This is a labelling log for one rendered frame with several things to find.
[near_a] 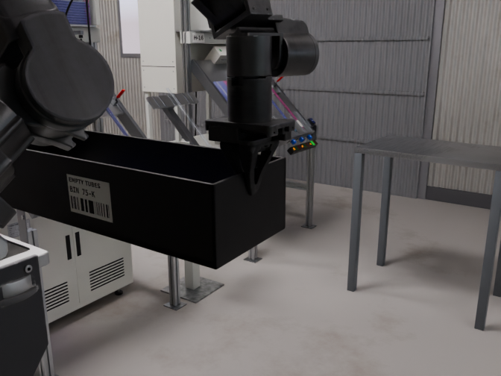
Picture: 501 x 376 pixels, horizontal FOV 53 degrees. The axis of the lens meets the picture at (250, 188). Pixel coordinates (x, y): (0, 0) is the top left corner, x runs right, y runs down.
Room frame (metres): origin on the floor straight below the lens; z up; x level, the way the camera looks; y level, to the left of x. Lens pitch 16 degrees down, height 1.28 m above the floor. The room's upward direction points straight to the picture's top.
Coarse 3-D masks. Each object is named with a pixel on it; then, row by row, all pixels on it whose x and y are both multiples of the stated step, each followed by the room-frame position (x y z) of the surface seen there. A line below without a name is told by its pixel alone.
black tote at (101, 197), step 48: (96, 144) 0.95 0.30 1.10; (144, 144) 0.87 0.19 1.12; (48, 192) 0.76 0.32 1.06; (96, 192) 0.70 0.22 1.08; (144, 192) 0.64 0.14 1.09; (192, 192) 0.59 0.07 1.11; (240, 192) 0.62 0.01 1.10; (144, 240) 0.65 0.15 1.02; (192, 240) 0.60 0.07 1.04; (240, 240) 0.62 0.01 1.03
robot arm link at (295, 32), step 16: (256, 0) 0.63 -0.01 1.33; (240, 16) 0.63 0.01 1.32; (256, 16) 0.63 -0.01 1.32; (272, 16) 0.66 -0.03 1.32; (224, 32) 0.66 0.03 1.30; (288, 32) 0.68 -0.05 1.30; (304, 32) 0.69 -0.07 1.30; (288, 48) 0.65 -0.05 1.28; (304, 48) 0.67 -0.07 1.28; (288, 64) 0.65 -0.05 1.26; (304, 64) 0.67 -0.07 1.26
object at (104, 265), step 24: (48, 240) 2.08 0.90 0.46; (72, 240) 2.18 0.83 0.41; (96, 240) 2.29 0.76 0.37; (48, 264) 2.07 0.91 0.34; (72, 264) 2.17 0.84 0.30; (96, 264) 2.28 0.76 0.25; (120, 264) 2.40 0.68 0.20; (48, 288) 2.06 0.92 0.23; (72, 288) 2.16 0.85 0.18; (96, 288) 2.27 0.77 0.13; (120, 288) 2.40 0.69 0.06; (48, 312) 2.05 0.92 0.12
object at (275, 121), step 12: (228, 84) 0.63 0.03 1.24; (252, 84) 0.62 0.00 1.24; (264, 84) 0.62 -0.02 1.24; (228, 96) 0.63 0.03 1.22; (240, 96) 0.62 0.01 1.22; (252, 96) 0.62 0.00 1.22; (264, 96) 0.62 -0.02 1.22; (228, 108) 0.63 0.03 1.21; (240, 108) 0.62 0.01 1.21; (252, 108) 0.62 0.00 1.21; (264, 108) 0.62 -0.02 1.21; (216, 120) 0.64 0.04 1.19; (228, 120) 0.64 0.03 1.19; (240, 120) 0.62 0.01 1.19; (252, 120) 0.62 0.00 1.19; (264, 120) 0.62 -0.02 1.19; (276, 120) 0.64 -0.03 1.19; (288, 120) 0.64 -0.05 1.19; (252, 132) 0.61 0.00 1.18; (264, 132) 0.60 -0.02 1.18; (276, 132) 0.60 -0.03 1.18
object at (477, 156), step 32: (384, 160) 2.83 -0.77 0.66; (448, 160) 2.22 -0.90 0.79; (480, 160) 2.17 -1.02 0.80; (384, 192) 2.82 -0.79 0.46; (352, 224) 2.49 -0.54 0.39; (384, 224) 2.81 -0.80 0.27; (352, 256) 2.48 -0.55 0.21; (384, 256) 2.81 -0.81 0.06; (352, 288) 2.48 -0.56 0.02; (480, 288) 2.10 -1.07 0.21; (480, 320) 2.09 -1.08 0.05
